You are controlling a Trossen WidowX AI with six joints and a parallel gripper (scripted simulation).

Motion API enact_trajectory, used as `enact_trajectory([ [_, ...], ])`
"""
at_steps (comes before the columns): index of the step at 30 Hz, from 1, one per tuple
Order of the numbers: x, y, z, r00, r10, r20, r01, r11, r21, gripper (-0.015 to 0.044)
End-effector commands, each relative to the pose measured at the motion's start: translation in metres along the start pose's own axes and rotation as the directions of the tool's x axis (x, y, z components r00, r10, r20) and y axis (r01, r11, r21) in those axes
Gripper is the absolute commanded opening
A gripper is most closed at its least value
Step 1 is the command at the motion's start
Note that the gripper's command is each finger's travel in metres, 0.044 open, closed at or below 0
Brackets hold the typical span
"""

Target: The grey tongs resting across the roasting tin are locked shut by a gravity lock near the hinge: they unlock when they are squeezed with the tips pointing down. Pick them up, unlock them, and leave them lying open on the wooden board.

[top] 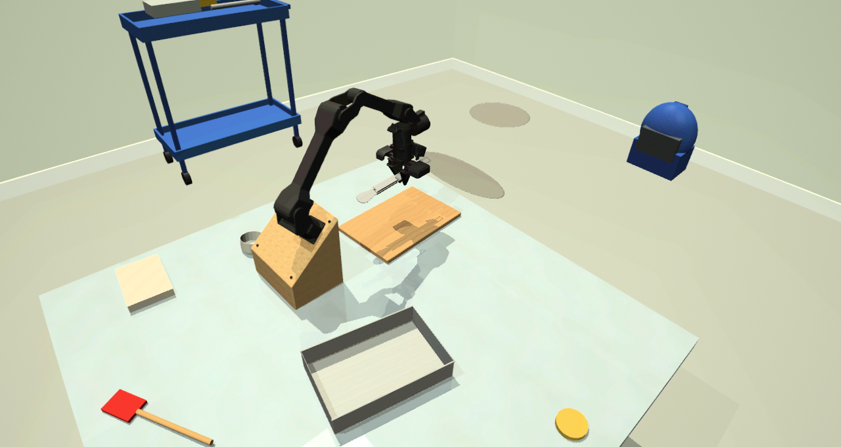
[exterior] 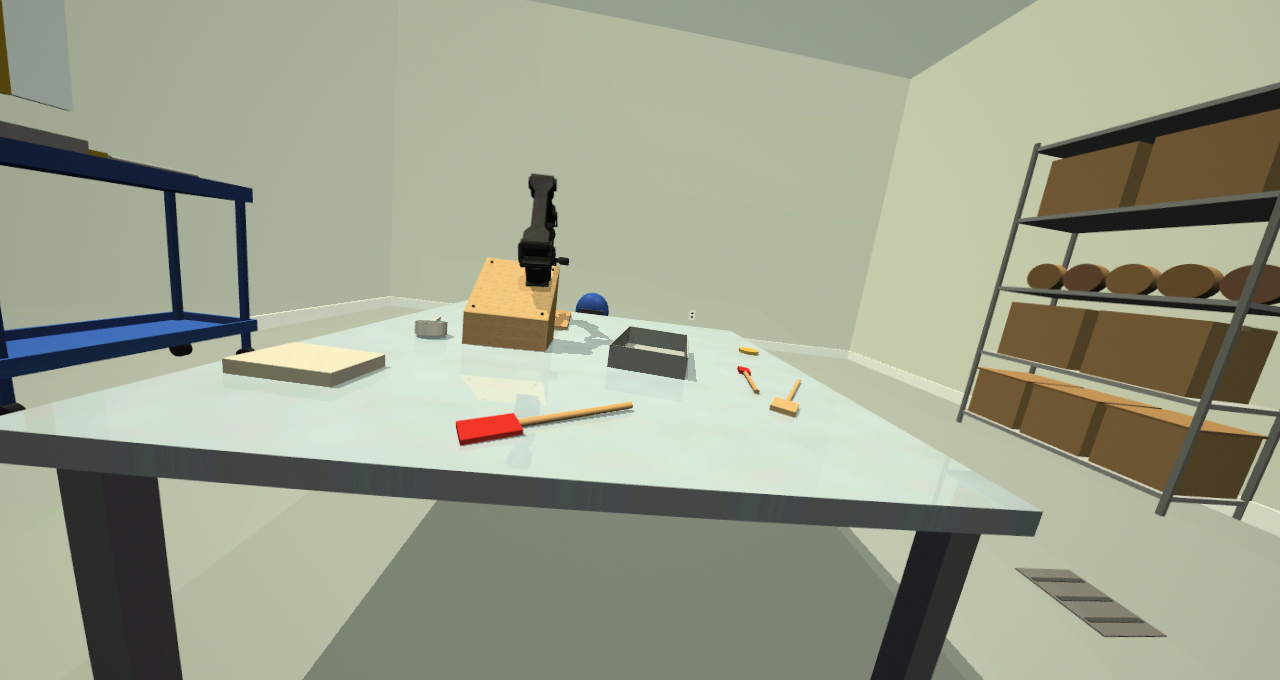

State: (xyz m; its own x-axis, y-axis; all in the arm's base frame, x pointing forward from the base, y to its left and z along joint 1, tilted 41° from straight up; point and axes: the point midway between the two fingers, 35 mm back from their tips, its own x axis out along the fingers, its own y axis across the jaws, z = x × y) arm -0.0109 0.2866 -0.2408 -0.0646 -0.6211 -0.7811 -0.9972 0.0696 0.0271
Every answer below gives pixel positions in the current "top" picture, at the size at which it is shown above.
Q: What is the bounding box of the grey rectangular roasting tin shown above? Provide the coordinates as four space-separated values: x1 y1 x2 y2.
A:
300 306 455 435

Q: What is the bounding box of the grey metal bowl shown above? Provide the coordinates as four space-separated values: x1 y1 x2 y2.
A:
240 230 263 253

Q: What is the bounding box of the yellow round disc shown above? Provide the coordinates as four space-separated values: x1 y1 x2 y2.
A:
555 408 589 440

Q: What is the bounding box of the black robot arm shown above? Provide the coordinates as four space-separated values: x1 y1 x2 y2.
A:
274 87 430 245

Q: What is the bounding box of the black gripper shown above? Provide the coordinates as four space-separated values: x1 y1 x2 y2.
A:
376 142 430 185

